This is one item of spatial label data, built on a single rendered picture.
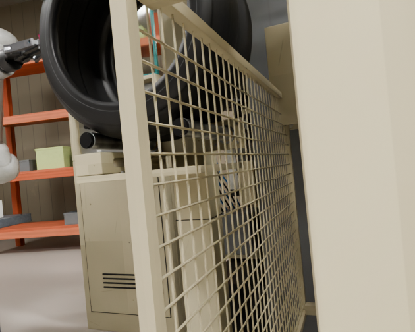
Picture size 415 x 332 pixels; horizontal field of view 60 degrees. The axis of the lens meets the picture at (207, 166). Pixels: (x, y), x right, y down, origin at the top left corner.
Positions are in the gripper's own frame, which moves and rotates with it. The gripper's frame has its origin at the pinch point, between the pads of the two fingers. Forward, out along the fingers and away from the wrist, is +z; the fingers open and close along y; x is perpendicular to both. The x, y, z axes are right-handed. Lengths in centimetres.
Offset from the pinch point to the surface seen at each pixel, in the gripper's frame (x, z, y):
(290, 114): 40, 63, 20
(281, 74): 28, 63, 20
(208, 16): 18, 55, -12
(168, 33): -0.5, 27.8, 27.1
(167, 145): 38.0, 19.3, 24.7
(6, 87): -129, -311, 256
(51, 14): 1.4, 12.8, -12.6
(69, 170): 5, -208, 225
